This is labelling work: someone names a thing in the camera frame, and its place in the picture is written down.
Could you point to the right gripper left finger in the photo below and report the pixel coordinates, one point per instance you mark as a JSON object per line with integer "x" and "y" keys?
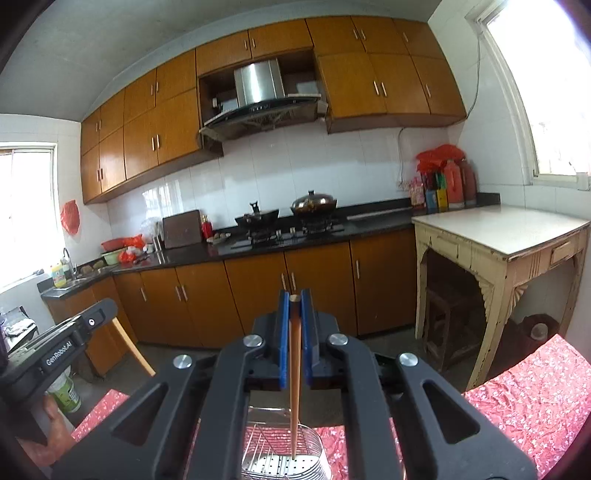
{"x": 188, "y": 421}

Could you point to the cream old wooden table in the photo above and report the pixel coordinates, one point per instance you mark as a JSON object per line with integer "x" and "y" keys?
{"x": 504, "y": 248}

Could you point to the upper wooden cabinets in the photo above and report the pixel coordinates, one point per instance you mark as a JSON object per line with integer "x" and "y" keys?
{"x": 357, "y": 72}

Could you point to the lower wooden cabinets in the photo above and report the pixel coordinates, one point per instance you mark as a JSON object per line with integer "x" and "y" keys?
{"x": 368, "y": 283}

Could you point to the yellow detergent bottle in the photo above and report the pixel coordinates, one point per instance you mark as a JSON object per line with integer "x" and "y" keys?
{"x": 58, "y": 276}

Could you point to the red floral tablecloth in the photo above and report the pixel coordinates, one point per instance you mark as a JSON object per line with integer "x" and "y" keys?
{"x": 543, "y": 406}

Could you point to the red bag on table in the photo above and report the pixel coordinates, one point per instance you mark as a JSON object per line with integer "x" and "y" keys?
{"x": 434, "y": 160}

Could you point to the left hand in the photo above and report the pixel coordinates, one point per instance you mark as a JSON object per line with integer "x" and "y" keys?
{"x": 59, "y": 440}

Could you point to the green basin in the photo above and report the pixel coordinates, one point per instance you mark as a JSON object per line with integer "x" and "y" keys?
{"x": 112, "y": 258}

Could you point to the metal wire utensil holder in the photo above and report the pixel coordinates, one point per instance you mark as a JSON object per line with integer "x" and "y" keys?
{"x": 268, "y": 453}

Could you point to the left window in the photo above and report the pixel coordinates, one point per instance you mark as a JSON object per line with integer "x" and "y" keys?
{"x": 30, "y": 235}

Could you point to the gas stove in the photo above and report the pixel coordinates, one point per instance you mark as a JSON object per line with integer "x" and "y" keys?
{"x": 291, "y": 236}

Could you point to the red plastic bag on wall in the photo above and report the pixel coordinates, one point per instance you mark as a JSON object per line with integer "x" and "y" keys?
{"x": 70, "y": 217}

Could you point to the red thermos bottles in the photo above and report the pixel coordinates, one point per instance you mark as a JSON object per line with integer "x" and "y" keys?
{"x": 461, "y": 184}

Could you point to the wooden cabinets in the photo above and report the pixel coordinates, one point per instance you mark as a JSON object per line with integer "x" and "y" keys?
{"x": 357, "y": 72}
{"x": 368, "y": 283}

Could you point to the dark cutting board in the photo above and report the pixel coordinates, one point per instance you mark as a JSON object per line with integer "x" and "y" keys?
{"x": 182, "y": 229}

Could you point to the steel range hood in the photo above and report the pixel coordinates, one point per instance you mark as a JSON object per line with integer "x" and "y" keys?
{"x": 261, "y": 96}

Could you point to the window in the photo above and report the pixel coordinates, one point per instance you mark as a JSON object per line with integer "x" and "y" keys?
{"x": 544, "y": 60}
{"x": 30, "y": 235}

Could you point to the right window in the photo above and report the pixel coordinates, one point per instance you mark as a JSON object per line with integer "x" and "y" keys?
{"x": 544, "y": 60}

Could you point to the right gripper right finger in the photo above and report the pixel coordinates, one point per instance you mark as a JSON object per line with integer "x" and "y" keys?
{"x": 402, "y": 418}

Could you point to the black wok left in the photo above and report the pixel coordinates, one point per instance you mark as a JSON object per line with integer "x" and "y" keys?
{"x": 258, "y": 219}

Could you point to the red small bottle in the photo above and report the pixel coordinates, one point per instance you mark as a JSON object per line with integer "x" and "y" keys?
{"x": 206, "y": 228}

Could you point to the lidded wok right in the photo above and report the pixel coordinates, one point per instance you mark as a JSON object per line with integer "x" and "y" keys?
{"x": 314, "y": 207}

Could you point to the red basin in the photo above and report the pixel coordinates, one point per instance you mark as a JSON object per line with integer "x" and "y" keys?
{"x": 113, "y": 244}

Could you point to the wooden chopstick six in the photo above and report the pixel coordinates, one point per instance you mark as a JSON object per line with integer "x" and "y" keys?
{"x": 295, "y": 369}

